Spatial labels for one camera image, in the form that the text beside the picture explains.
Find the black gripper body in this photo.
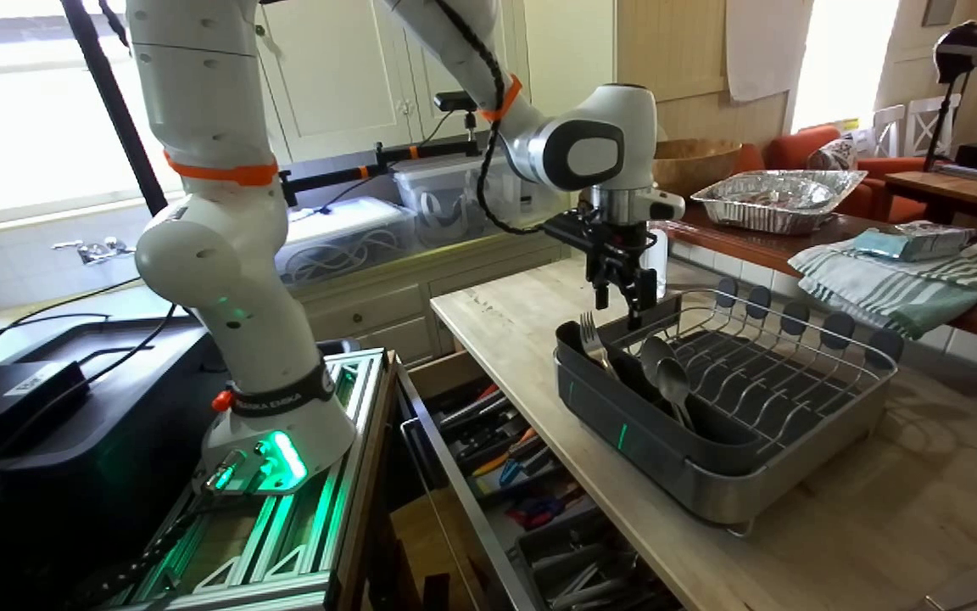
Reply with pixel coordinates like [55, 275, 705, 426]
[542, 213, 658, 284]

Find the grey dish rack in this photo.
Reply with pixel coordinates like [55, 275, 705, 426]
[554, 284, 905, 534]

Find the wooden bowl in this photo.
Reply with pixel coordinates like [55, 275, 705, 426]
[655, 136, 754, 201]

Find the brown wooden counter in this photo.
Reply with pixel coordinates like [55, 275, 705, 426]
[652, 167, 977, 350]

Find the aluminium foil tray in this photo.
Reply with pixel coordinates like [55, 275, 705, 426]
[689, 167, 871, 239]

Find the cream drawer cabinet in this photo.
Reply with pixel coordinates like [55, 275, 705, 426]
[281, 213, 576, 366]

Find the orange sofa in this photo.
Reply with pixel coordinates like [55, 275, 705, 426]
[737, 123, 933, 225]

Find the open drawer with tools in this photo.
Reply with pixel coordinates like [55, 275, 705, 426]
[395, 350, 684, 611]

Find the teal striped dish towel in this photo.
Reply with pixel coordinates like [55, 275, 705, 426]
[788, 230, 977, 341]

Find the white hanging paper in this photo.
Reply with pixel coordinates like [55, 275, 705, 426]
[722, 0, 818, 107]

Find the small blue folded cloth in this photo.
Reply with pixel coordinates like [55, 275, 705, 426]
[850, 222, 977, 264]

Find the black bar with orange clamps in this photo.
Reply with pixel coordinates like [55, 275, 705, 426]
[281, 136, 481, 197]

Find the black lamp on stand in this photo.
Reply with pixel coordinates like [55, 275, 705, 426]
[921, 18, 977, 172]

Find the black tripod pole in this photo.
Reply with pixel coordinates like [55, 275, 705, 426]
[56, 0, 169, 213]

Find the large black cabinet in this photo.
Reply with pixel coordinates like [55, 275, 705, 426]
[0, 315, 231, 611]

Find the flat black box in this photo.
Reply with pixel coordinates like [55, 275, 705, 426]
[0, 354, 96, 462]

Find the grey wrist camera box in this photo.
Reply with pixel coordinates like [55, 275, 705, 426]
[643, 188, 691, 225]

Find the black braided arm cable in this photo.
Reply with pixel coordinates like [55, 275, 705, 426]
[430, 0, 567, 240]

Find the black camera on bar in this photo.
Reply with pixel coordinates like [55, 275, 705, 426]
[435, 87, 481, 120]

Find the aluminium frame robot mount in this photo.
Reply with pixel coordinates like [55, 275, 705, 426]
[92, 343, 401, 611]

